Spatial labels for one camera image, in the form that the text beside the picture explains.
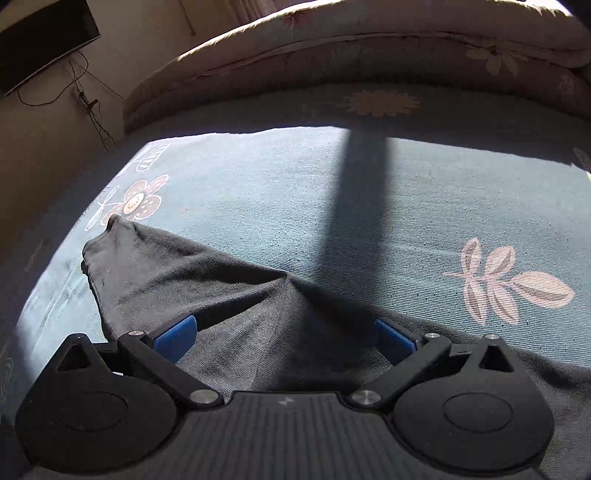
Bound black sweatpants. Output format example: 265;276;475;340
80;214;591;480

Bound grey patterned bed sheet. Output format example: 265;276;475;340
0;82;591;425

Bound folded floral quilt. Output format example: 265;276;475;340
123;1;590;132

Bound left pink curtain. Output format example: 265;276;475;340
222;0;290;25

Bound wall power strip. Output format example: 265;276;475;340
78;91;99;112

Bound wall cable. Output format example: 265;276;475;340
15;49;129;151

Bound wall mounted television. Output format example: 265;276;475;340
1;1;100;97

